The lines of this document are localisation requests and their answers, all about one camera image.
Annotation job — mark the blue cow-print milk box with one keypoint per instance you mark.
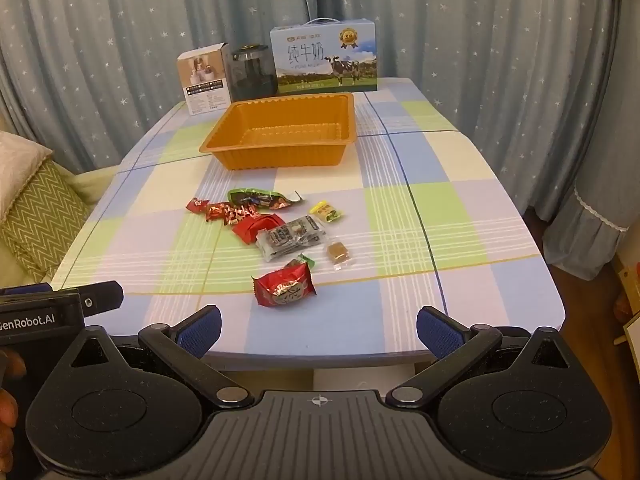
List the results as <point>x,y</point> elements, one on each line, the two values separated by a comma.
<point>320,40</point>

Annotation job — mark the white lace pillow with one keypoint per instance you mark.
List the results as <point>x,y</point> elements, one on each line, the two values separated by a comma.
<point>17,160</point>

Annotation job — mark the green zigzag cushion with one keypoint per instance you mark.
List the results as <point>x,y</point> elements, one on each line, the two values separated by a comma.
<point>40,210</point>

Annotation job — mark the dark green glass jar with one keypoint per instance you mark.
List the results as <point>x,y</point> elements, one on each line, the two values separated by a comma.
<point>250,75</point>

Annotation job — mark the person's left hand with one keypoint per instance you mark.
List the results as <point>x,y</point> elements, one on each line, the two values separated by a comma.
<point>10,400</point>

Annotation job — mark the cream sofa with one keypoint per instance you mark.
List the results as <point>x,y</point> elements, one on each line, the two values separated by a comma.
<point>95,182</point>

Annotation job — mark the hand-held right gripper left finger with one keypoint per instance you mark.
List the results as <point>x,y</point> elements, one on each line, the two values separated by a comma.
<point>200,332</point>

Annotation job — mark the wooden frame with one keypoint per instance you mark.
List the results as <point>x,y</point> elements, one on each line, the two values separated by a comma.
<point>631,327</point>

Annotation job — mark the small red candy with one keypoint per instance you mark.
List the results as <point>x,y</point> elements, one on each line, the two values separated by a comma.
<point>196,204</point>

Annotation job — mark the long green snack packet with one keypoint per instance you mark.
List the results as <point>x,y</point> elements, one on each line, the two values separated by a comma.
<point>245,194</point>

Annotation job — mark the yellow candy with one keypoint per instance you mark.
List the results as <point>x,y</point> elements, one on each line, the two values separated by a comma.
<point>325,211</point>

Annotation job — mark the grey-blue lace-trimmed chair cover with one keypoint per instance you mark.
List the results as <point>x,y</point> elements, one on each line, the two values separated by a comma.
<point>627,110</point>

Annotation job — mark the small green candy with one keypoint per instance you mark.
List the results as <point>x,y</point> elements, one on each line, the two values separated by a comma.
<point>307,260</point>

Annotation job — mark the red printed snack packet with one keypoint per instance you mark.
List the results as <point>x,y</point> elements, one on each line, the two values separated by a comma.
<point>242,214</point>

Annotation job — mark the brown candy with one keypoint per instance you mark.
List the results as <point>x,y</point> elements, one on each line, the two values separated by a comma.
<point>337,252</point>

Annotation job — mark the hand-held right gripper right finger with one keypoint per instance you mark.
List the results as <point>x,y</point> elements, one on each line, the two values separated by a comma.
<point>440,332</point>

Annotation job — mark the plain red flared packet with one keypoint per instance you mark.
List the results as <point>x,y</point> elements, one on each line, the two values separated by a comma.
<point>250,230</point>

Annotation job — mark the star-print blue curtain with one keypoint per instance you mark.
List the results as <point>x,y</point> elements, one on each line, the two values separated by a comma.
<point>475,35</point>
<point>125,35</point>

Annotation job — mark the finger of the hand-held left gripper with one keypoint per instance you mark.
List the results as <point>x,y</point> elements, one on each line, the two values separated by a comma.
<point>30,289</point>
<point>105,299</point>

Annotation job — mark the clear grey snack packet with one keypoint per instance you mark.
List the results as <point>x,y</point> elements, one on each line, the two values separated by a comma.
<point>290,237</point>

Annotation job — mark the small white product box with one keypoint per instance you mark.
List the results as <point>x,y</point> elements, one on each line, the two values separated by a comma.
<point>205,95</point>

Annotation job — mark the large red snack packet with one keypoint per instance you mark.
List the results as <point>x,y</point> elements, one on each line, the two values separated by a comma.
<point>285,285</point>

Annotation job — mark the orange plastic tray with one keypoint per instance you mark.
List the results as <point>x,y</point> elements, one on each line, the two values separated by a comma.
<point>240,157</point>

